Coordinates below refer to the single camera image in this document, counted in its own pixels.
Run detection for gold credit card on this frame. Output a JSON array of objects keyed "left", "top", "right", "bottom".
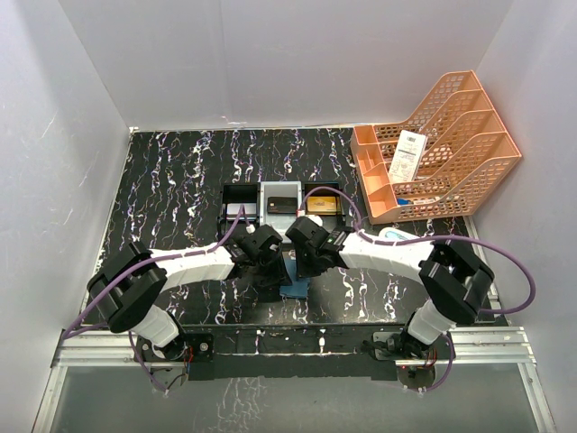
[{"left": 306, "top": 196, "right": 340, "bottom": 215}]

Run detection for three-compartment black white tray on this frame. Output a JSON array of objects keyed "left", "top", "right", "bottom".
[{"left": 216, "top": 180, "right": 346, "bottom": 238}]

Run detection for white paper receipt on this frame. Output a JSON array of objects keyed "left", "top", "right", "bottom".
[{"left": 389, "top": 130, "right": 427, "bottom": 183}]

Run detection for blue leather card holder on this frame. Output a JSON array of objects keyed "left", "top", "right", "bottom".
[{"left": 279, "top": 258, "right": 310, "bottom": 299}]

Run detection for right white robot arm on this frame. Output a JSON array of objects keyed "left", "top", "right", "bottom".
[{"left": 286, "top": 216, "right": 495, "bottom": 359}]

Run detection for orange mesh file organizer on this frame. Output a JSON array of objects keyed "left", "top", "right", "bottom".
[{"left": 351, "top": 70, "right": 522, "bottom": 225}]

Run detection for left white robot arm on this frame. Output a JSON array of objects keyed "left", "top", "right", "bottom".
[{"left": 87, "top": 225, "right": 292, "bottom": 361}]

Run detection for aluminium frame rail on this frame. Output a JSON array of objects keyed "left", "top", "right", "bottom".
[{"left": 34, "top": 325, "right": 555, "bottom": 432}]

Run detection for black credit card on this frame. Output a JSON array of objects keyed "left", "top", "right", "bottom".
[{"left": 267, "top": 197, "right": 298, "bottom": 215}]

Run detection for packaged nail clipper blister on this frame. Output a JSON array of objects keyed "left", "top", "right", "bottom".
[{"left": 379, "top": 227, "right": 418, "bottom": 242}]

